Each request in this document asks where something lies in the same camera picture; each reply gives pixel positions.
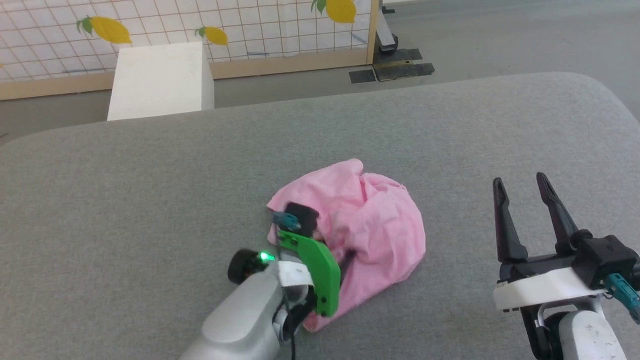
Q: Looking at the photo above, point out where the pink garment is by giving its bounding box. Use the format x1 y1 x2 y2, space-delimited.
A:
266 158 427 333

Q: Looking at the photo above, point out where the teal left camera connector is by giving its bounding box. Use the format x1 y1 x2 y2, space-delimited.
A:
272 212 301 231

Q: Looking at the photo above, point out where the teal camera connector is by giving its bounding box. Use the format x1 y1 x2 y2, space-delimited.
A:
272 212 301 231
604 273 640 322

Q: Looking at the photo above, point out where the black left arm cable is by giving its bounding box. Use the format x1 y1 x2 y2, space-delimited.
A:
286 300 302 360

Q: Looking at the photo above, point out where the white cube box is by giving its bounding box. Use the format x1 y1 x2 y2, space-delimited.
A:
106 41 216 122

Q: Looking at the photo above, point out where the grey metal leg with caster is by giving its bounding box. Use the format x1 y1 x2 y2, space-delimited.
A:
376 5 400 55

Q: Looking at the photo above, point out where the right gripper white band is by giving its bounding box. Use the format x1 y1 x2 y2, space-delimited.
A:
492 172 609 314

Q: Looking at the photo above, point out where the lemon print partition wooden frame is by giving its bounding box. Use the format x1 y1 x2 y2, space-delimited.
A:
0 0 382 101

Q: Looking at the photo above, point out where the long black floor mat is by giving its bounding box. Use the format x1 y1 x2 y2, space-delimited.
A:
372 61 435 82

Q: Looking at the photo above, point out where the square black floor mat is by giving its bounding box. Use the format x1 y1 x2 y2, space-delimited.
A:
373 48 424 64

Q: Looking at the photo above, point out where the teal right camera connector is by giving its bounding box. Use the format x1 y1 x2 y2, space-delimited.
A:
604 273 640 322

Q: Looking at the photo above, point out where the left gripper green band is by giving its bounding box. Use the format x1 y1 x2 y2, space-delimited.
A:
276 230 357 317

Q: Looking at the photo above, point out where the grey fabric sofa cushion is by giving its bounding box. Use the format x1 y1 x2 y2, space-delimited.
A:
0 71 640 360

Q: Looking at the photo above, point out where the small black floor mat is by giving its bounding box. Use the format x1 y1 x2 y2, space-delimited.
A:
348 68 377 85

